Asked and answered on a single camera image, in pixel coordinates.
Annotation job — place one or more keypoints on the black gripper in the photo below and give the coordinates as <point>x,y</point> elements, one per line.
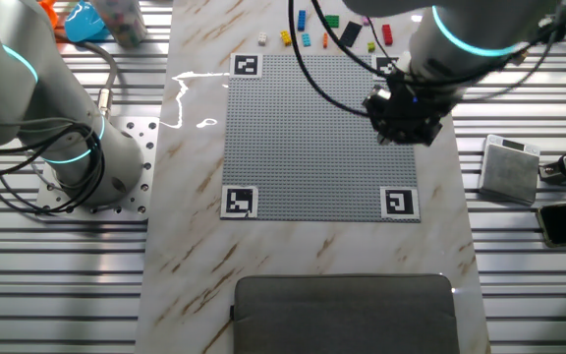
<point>406,115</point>

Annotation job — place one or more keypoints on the yellow Lego brick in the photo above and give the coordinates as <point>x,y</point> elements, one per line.
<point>286,38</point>

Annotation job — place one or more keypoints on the red Lego brick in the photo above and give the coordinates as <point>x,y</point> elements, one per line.
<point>387,34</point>

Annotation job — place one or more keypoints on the grey fabric pad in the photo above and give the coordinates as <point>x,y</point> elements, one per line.
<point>342,314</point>

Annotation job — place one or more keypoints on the cyan Lego brick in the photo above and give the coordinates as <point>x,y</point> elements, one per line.
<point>306,40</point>

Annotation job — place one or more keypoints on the silver digital scale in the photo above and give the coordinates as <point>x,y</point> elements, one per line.
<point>509,172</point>

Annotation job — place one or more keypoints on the black white marker tag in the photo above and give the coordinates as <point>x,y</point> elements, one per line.
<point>383,64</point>
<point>400,202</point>
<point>239,201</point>
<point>246,66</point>

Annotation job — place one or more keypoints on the white Lego brick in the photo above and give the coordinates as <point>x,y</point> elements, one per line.
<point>262,39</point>

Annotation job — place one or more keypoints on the small wooden block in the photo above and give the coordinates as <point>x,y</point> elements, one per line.
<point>520,58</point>

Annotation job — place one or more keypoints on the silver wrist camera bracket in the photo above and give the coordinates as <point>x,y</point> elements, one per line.
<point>380,92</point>

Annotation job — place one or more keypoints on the small lime Lego brick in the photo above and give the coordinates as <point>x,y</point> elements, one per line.
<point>371,46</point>

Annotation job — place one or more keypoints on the green square Lego plate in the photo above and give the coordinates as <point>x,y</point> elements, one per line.
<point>333,22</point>

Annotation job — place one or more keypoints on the black Lego plate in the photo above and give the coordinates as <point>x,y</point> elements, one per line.
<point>350,34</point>

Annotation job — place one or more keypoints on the blue Lego brick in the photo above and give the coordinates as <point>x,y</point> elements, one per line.
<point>301,20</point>

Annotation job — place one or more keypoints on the clear plastic jar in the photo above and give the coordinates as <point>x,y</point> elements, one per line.
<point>121,22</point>

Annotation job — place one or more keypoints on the grey Lego baseplate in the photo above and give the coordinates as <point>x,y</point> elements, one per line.
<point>302,147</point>

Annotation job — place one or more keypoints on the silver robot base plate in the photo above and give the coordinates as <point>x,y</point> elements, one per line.
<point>140,147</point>

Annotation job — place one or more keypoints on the small orange Lego brick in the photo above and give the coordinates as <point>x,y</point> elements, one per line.
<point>325,40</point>

